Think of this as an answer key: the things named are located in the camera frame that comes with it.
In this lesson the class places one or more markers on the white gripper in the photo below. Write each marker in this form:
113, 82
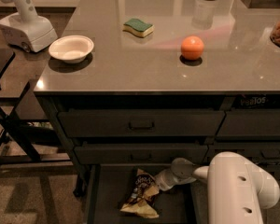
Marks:
181, 168

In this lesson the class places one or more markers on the dark drawer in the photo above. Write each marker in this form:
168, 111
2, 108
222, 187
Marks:
256, 124
258, 152
139, 153
140, 122

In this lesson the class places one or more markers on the dark top left drawer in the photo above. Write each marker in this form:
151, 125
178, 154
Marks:
140, 122

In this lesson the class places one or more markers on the dark middle right drawer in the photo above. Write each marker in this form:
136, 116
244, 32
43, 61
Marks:
258, 152

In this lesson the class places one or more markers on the dark top right drawer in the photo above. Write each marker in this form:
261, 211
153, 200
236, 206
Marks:
256, 124

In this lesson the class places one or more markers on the green yellow sponge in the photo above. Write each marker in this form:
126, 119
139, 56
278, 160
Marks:
138, 28

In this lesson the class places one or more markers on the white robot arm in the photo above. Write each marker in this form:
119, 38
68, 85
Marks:
237, 189

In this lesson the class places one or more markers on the open bottom drawer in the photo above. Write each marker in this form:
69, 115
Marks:
110, 186

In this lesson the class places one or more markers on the orange ball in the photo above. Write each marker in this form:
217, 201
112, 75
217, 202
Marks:
192, 48

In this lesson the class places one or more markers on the white bowl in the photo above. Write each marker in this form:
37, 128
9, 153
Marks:
71, 48

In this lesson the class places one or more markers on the brown sea salt chip bag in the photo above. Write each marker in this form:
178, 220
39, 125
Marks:
143, 195

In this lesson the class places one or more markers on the dark middle left drawer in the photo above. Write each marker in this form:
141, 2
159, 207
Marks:
139, 153

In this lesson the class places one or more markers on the dark metal side table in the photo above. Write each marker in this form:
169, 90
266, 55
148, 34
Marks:
17, 117

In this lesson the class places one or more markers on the white robot base numbered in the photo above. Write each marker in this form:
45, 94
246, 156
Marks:
25, 28

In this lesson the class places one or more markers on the dark chip bag in drawer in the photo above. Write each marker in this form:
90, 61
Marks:
257, 101

